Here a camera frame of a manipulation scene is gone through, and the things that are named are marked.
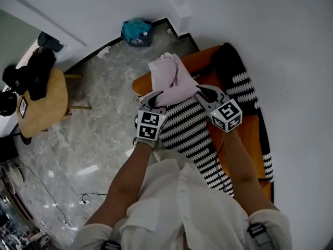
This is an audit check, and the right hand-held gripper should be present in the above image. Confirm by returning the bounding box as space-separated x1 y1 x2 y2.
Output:
195 85 244 134

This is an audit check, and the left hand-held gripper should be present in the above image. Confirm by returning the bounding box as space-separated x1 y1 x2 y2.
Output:
134 91 169 149

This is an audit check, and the pink cloth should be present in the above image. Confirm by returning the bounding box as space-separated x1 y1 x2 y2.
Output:
147 51 200 108

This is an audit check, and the orange sofa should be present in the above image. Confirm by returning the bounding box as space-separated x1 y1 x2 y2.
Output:
131 45 275 203

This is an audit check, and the person's right forearm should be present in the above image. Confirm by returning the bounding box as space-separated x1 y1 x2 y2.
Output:
219 128 281 216

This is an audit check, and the person's left forearm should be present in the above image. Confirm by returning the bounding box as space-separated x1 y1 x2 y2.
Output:
85 140 157 227

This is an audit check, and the black white zigzag cushion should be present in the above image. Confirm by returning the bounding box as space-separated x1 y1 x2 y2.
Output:
216 42 261 115

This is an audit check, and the black white striped throw blanket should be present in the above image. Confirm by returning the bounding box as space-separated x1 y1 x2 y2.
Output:
157 96 235 198

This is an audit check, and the white paper scrap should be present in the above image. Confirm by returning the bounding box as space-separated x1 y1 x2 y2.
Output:
97 45 112 60

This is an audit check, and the teal storage box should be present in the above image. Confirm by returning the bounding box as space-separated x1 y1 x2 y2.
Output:
121 19 153 47

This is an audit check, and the oval wooden coffee table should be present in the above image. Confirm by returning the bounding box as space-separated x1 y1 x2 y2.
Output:
16 67 92 138

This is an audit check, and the person's white shirt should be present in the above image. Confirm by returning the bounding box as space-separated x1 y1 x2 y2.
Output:
74 148 292 250

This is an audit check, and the large black soft bag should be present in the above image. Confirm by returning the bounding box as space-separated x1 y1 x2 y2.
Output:
27 47 57 102

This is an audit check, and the black waste bin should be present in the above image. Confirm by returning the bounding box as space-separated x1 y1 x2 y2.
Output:
37 32 65 53

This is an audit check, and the small framed card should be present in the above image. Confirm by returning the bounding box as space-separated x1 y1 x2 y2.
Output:
17 96 29 119

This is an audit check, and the black cap-shaped bag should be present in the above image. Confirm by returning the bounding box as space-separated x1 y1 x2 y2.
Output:
2 65 27 90

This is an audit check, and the black bag with clear window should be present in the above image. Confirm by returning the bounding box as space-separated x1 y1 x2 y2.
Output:
0 91 18 117

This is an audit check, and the black box-shaped object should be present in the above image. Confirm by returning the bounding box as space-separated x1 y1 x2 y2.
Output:
0 136 20 163

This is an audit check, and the beige round basket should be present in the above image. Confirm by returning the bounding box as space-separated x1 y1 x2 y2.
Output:
0 164 25 195

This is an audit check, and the thin dark cable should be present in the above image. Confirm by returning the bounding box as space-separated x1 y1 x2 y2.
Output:
214 140 235 193

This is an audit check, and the black floor cable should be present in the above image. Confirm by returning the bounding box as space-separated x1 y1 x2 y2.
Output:
78 192 108 205

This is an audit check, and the long thin floor cable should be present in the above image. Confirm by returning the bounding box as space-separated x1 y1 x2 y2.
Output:
15 159 71 224

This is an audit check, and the grey right shoulder strap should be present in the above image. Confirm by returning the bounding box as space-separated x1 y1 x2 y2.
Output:
246 222 274 250

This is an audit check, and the grey shoulder strap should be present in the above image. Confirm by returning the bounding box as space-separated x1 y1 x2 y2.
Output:
246 222 274 250
99 239 122 250

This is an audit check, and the grey left shoulder strap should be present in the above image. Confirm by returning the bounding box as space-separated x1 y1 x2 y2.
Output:
99 239 122 250

